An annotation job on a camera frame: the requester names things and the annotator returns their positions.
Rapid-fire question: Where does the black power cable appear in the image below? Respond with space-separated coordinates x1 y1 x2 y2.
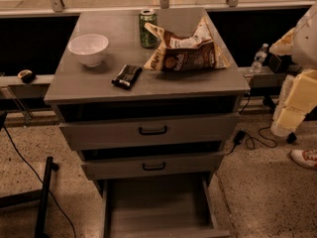
224 94 279 156

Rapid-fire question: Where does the bottom grey drawer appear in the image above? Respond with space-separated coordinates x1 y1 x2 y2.
100 174 230 238

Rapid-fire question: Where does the grey drawer cabinet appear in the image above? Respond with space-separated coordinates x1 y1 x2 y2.
44 7 251 183

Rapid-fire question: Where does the white red sneaker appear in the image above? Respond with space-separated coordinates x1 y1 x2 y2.
290 150 317 170

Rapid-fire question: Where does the black snack bar wrapper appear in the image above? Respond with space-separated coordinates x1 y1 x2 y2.
112 64 142 89

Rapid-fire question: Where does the tape measure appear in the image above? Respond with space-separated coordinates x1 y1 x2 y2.
18 69 36 83

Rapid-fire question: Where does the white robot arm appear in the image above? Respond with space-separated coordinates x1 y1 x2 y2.
269 4 317 137

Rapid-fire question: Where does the black table leg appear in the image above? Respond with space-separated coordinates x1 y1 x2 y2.
263 95 296 144

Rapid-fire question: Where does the green soda can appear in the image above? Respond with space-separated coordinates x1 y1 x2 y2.
139 9 158 49

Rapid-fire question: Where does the grey drawer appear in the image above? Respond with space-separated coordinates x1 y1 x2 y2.
82 152 224 180
60 113 239 151
100 174 230 238

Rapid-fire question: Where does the white bowl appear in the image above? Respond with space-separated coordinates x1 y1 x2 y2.
67 34 109 67

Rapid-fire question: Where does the clear water bottle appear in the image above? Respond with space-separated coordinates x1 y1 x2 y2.
251 44 268 73

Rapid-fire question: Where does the black metal stand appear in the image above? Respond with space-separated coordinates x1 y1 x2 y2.
0 157 59 238

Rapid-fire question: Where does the brown chip bag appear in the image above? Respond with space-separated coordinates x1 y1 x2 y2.
144 16 230 71

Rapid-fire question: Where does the black floor cable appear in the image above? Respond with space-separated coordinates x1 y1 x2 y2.
0 111 77 238

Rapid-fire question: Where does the middle grey drawer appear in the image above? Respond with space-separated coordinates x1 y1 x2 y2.
82 152 224 180

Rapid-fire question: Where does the small black box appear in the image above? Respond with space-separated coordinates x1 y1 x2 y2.
268 55 288 73

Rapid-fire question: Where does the top grey drawer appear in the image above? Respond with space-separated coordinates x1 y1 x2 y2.
60 113 239 151

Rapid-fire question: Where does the black power adapter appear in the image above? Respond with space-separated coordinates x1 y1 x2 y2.
234 130 246 145

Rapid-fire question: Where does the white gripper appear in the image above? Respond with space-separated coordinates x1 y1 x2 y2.
278 69 317 130

